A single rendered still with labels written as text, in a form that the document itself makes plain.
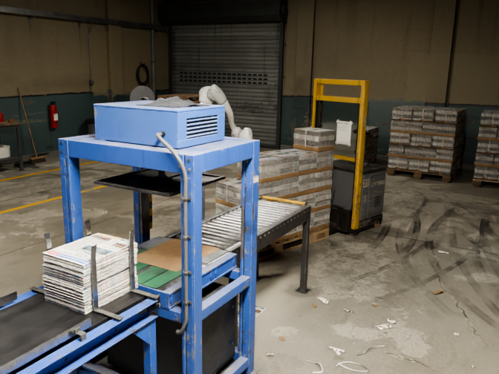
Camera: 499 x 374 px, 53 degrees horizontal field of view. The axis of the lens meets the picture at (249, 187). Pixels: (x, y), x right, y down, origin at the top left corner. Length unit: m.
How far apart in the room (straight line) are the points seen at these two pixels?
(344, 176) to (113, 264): 4.17
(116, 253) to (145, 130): 0.66
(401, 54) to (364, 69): 0.83
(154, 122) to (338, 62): 9.40
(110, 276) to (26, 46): 8.93
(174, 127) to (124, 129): 0.35
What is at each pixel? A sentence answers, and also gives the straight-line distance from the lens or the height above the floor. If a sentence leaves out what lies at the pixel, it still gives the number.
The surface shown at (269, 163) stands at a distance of 5.09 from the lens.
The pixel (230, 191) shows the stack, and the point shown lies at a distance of 4.99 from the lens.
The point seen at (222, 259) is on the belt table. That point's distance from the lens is 3.19.
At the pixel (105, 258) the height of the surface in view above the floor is 1.04.
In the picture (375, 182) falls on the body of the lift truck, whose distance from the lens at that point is 6.42.
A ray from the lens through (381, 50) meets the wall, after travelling 11.59.
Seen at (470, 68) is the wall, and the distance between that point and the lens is 11.24.
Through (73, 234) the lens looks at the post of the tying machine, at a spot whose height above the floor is 0.99.
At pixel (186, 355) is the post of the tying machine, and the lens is 2.88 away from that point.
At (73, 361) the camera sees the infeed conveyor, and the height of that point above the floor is 0.71.
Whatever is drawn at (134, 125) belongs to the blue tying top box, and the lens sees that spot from 2.81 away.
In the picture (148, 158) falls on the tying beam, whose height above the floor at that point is 1.51.
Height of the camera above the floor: 1.97
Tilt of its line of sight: 13 degrees down
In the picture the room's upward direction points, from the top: 1 degrees clockwise
